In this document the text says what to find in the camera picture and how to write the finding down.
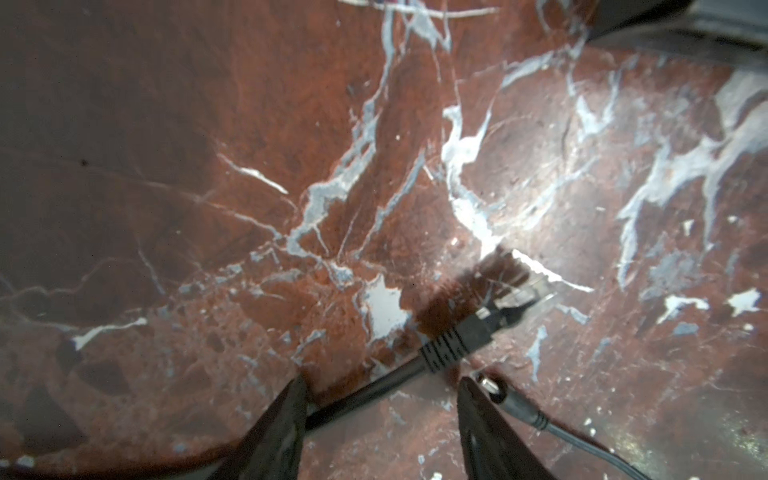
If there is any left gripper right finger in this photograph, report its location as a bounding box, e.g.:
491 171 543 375
457 376 555 480

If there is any black ethernet cable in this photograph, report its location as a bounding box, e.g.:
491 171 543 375
304 286 556 432

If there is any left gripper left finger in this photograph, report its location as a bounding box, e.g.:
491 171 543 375
208 376 308 480

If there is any thin black power cord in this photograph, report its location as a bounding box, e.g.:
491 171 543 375
475 371 652 480

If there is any black network switch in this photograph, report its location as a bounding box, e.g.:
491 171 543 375
588 0 767 68

